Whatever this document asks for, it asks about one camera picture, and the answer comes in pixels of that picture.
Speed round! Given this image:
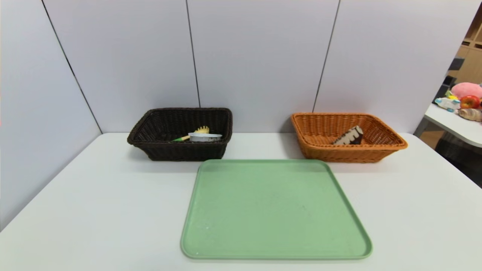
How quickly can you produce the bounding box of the yellow pasta spoon green handle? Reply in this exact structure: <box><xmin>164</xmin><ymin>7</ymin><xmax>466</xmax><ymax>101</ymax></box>
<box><xmin>171</xmin><ymin>126</ymin><xmax>210</xmax><ymax>142</ymax></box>

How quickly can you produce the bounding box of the chocolate blueberry cake slice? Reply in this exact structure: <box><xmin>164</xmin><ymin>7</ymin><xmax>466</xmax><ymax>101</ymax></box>
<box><xmin>333</xmin><ymin>125</ymin><xmax>364</xmax><ymax>146</ymax></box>

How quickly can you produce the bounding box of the dark brown wicker basket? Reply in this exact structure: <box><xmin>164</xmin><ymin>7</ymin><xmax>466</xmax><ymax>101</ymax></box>
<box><xmin>127</xmin><ymin>108</ymin><xmax>233</xmax><ymax>161</ymax></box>

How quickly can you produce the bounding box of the orange wicker basket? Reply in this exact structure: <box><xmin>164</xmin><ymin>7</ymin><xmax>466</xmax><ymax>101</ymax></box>
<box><xmin>291</xmin><ymin>112</ymin><xmax>408</xmax><ymax>163</ymax></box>

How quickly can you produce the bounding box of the light green plastic tray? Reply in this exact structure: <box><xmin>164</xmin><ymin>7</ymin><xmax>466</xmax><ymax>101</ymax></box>
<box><xmin>180</xmin><ymin>158</ymin><xmax>373</xmax><ymax>260</ymax></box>

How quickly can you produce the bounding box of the white unicorn toy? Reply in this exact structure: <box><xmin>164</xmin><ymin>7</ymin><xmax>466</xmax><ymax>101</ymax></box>
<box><xmin>435</xmin><ymin>96</ymin><xmax>461</xmax><ymax>113</ymax></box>

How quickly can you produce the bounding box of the black office chair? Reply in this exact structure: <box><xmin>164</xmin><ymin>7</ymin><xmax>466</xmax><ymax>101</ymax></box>
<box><xmin>437</xmin><ymin>56</ymin><xmax>465</xmax><ymax>99</ymax></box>

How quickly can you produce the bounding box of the white side table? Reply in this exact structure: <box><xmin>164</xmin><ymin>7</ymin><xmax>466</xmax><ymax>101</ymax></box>
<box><xmin>413</xmin><ymin>102</ymin><xmax>482</xmax><ymax>148</ymax></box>

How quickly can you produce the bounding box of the pink plush toy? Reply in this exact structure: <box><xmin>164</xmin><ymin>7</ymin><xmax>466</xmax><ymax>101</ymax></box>
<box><xmin>451</xmin><ymin>82</ymin><xmax>482</xmax><ymax>99</ymax></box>

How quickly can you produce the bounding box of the red apple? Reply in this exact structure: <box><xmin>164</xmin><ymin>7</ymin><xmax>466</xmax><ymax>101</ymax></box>
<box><xmin>460</xmin><ymin>95</ymin><xmax>481</xmax><ymax>110</ymax></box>

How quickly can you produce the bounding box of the brown bread loaf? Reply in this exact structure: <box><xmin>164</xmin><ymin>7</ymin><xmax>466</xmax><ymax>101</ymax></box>
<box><xmin>458</xmin><ymin>108</ymin><xmax>482</xmax><ymax>122</ymax></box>

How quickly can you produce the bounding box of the wooden shelf cabinet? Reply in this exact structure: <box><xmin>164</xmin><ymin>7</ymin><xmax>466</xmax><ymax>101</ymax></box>
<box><xmin>447</xmin><ymin>8</ymin><xmax>482</xmax><ymax>85</ymax></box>

